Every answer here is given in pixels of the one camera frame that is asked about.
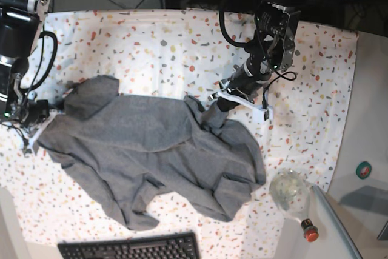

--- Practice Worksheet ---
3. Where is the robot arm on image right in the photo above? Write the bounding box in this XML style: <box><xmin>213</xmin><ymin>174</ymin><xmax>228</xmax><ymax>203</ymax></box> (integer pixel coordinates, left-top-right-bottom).
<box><xmin>210</xmin><ymin>0</ymin><xmax>306</xmax><ymax>112</ymax></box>

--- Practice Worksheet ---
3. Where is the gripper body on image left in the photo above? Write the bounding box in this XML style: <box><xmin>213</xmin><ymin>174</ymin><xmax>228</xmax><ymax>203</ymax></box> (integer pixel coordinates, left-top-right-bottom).
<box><xmin>5</xmin><ymin>99</ymin><xmax>64</xmax><ymax>127</ymax></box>

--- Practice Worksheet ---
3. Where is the green tape roll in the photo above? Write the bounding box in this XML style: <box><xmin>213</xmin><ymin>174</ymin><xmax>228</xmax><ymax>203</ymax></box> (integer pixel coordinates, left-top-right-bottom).
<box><xmin>356</xmin><ymin>161</ymin><xmax>372</xmax><ymax>180</ymax></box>

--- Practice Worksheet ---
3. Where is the terrazzo patterned tablecloth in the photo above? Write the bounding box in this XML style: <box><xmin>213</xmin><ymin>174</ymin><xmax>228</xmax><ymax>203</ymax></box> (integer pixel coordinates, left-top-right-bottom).
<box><xmin>1</xmin><ymin>10</ymin><xmax>358</xmax><ymax>258</ymax></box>

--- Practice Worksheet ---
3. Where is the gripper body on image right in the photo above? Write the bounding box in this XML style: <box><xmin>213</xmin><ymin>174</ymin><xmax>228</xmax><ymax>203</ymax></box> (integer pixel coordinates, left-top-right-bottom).
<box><xmin>219</xmin><ymin>58</ymin><xmax>272</xmax><ymax>103</ymax></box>

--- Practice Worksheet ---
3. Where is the grey t-shirt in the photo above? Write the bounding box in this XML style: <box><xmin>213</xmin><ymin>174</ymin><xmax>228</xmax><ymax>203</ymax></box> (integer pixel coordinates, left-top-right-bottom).
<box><xmin>38</xmin><ymin>75</ymin><xmax>266</xmax><ymax>231</ymax></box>

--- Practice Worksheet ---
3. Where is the black computer keyboard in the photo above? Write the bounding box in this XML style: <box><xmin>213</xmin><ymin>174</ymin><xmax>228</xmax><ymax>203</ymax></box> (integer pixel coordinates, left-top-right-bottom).
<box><xmin>57</xmin><ymin>232</ymin><xmax>201</xmax><ymax>259</ymax></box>

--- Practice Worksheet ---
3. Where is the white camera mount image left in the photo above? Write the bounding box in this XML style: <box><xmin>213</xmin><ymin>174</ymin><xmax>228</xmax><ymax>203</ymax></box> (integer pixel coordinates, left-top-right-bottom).
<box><xmin>0</xmin><ymin>110</ymin><xmax>66</xmax><ymax>158</ymax></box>

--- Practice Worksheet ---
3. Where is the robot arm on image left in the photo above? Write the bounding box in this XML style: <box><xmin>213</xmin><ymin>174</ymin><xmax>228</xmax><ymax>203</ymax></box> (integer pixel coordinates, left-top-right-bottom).
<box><xmin>1</xmin><ymin>0</ymin><xmax>58</xmax><ymax>128</ymax></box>

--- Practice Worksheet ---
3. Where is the clear glass bottle red cap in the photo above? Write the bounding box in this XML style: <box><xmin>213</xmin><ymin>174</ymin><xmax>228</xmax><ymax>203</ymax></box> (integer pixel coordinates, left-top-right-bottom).
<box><xmin>269</xmin><ymin>169</ymin><xmax>319</xmax><ymax>243</ymax></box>

